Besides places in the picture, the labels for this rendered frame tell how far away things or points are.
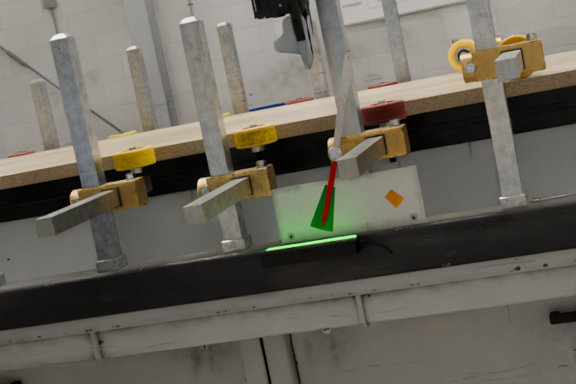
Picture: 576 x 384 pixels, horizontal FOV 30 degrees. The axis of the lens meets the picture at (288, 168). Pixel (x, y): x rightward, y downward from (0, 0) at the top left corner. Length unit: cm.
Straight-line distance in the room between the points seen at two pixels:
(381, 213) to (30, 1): 865
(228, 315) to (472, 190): 52
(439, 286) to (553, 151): 35
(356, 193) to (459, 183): 28
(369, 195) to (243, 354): 53
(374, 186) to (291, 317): 30
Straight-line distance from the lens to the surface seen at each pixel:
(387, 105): 194
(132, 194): 198
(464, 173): 206
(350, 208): 187
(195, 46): 192
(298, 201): 189
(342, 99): 181
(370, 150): 170
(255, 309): 199
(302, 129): 206
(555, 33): 901
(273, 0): 178
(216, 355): 229
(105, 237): 202
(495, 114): 183
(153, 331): 206
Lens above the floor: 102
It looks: 6 degrees down
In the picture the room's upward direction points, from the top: 11 degrees counter-clockwise
